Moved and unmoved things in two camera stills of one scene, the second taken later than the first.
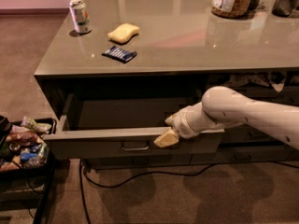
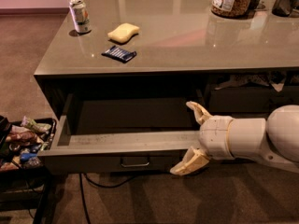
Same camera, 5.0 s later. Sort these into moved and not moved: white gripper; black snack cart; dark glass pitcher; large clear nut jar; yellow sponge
Moved: white gripper
Not moved: large clear nut jar; dark glass pitcher; black snack cart; yellow sponge
